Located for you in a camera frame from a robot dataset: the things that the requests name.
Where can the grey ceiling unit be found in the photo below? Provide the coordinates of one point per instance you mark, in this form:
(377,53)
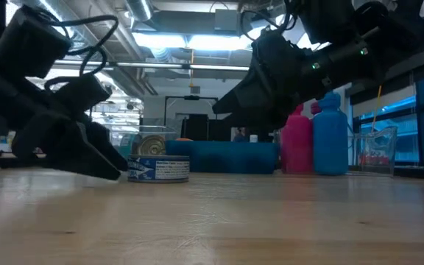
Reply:
(230,20)

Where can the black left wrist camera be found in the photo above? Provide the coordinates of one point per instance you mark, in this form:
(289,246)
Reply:
(83,92)

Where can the black rig frame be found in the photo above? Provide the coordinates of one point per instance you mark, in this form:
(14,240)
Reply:
(191,97)

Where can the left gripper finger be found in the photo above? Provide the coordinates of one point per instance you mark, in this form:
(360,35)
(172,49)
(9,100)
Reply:
(105,143)
(64,147)

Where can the gold-lid tin can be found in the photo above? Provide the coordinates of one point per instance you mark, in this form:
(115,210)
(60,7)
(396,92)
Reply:
(152,145)

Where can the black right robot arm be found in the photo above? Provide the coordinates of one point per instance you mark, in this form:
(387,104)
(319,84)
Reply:
(381,33)

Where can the pink squeeze bottle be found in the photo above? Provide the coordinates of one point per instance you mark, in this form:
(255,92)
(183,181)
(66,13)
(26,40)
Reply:
(296,143)

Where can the long ceiling light bar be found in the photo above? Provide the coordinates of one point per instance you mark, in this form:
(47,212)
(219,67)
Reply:
(153,65)

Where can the teal plastic bin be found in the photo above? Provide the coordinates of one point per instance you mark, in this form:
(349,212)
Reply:
(226,156)

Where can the blue-label tin can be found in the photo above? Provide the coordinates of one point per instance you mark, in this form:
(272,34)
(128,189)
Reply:
(158,169)

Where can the black monitor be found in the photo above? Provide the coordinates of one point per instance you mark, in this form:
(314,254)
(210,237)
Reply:
(197,129)

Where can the silver ventilation duct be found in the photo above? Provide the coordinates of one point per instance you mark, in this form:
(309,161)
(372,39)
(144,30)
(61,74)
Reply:
(140,9)

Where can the blue squeeze bottle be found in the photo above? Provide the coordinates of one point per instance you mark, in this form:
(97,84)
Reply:
(329,136)

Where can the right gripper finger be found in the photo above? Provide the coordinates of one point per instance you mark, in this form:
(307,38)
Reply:
(271,119)
(249,95)

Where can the person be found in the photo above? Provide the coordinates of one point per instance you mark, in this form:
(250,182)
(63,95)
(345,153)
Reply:
(239,135)

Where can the small white cup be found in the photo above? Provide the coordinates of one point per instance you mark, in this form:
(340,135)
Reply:
(253,138)

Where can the round orange toy fruit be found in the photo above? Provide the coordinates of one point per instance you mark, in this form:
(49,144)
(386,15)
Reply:
(184,140)

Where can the clear plastic bin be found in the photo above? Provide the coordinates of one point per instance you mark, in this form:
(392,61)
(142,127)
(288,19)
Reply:
(168,134)
(377,147)

